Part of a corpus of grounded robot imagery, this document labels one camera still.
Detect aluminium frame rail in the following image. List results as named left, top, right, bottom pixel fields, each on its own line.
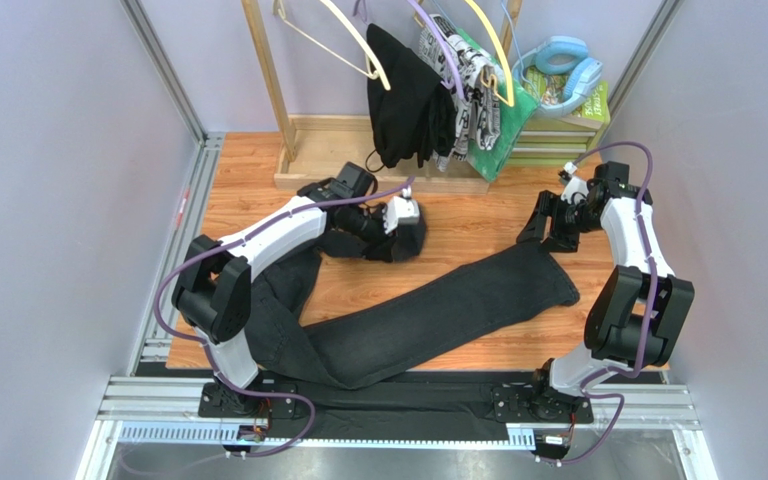
left=96, top=377, right=702, bottom=431

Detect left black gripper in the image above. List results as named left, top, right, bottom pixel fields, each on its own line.
left=342, top=202, right=400, bottom=264

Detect green book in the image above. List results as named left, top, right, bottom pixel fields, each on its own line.
left=526, top=66, right=610, bottom=130

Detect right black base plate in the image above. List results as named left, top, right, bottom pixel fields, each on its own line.
left=491, top=385, right=594, bottom=424

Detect cream plastic hanger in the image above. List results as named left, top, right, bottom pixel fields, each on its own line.
left=273, top=0, right=393, bottom=93

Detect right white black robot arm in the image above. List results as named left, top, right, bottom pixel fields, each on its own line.
left=517, top=162, right=695, bottom=418

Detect yellow plastic hanger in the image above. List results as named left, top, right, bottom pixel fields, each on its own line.
left=460, top=0, right=514, bottom=109

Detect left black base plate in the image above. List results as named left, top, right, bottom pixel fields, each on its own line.
left=197, top=380, right=298, bottom=419

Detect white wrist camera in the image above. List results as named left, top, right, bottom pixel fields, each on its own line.
left=383, top=186, right=421, bottom=234
left=559, top=162, right=588, bottom=205

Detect black denim trousers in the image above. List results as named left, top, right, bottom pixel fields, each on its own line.
left=245, top=223, right=580, bottom=390

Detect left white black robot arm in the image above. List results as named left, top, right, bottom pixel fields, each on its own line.
left=160, top=162, right=421, bottom=393

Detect wooden clothes rack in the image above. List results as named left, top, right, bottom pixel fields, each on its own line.
left=241, top=1, right=523, bottom=195

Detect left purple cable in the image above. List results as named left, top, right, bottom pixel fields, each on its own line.
left=154, top=174, right=417, bottom=459

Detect black white patterned garment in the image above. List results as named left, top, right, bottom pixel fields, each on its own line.
left=418, top=14, right=501, bottom=172

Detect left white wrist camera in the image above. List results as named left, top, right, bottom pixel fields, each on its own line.
left=383, top=186, right=421, bottom=234

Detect green wooden drawer box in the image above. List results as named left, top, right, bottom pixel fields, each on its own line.
left=507, top=117, right=609, bottom=167

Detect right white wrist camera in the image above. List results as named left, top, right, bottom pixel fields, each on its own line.
left=559, top=162, right=588, bottom=205

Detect black cloth strip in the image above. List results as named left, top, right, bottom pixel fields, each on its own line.
left=251, top=371, right=544, bottom=441

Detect purple plastic hanger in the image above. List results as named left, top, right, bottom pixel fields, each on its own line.
left=353, top=0, right=462, bottom=103

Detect green tote bag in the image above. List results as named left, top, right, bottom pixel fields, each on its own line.
left=459, top=28, right=537, bottom=182

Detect light blue headphones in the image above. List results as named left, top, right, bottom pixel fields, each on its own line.
left=511, top=35, right=603, bottom=118

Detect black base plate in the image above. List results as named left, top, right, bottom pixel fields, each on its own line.
left=491, top=385, right=594, bottom=424
left=197, top=380, right=298, bottom=419

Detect black hanging garment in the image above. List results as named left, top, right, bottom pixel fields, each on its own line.
left=366, top=24, right=456, bottom=168

